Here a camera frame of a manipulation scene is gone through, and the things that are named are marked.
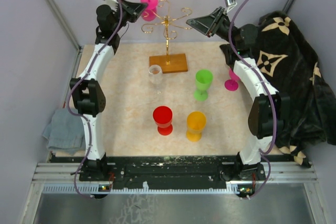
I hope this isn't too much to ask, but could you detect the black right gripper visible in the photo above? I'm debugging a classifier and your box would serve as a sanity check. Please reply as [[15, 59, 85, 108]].
[[186, 7, 238, 48]]

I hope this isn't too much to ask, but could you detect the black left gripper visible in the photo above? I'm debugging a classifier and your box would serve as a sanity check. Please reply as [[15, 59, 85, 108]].
[[111, 0, 147, 33]]

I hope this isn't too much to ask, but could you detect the magenta plastic wine glass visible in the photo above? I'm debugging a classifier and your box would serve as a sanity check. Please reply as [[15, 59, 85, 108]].
[[140, 0, 159, 22]]

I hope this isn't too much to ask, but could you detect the gold wire wine glass rack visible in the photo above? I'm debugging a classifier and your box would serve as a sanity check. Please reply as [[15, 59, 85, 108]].
[[141, 0, 193, 73]]

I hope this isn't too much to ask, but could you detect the red plastic wine glass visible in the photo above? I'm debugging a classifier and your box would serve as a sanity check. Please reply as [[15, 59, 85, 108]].
[[153, 106, 173, 136]]

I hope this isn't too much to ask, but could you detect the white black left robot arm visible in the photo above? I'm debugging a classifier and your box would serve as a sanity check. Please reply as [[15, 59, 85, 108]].
[[69, 0, 148, 180]]

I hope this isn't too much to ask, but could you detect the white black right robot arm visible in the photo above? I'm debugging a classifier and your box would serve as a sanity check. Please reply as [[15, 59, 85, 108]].
[[186, 7, 290, 180]]

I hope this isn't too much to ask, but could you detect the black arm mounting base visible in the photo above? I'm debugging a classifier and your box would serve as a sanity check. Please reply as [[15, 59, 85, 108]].
[[50, 156, 268, 198]]

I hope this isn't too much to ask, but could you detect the green plastic wine glass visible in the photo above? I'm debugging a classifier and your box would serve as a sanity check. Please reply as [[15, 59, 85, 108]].
[[194, 69, 213, 101]]

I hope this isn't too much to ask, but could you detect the clear wine glass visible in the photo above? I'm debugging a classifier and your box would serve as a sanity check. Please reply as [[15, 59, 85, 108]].
[[149, 65, 163, 94]]

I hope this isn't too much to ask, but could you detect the orange plastic wine glass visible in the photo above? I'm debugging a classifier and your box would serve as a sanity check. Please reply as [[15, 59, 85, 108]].
[[186, 111, 206, 142]]

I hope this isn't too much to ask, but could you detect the black floral blanket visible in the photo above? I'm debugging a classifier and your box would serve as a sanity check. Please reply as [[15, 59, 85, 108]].
[[251, 11, 335, 168]]

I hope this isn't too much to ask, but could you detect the grey blue cloth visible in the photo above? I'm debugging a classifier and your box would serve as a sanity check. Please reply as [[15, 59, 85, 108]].
[[42, 108, 86, 155]]

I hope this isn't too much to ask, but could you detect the aluminium frame rail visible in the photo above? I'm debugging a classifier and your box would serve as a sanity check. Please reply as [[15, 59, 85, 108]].
[[20, 156, 325, 223]]

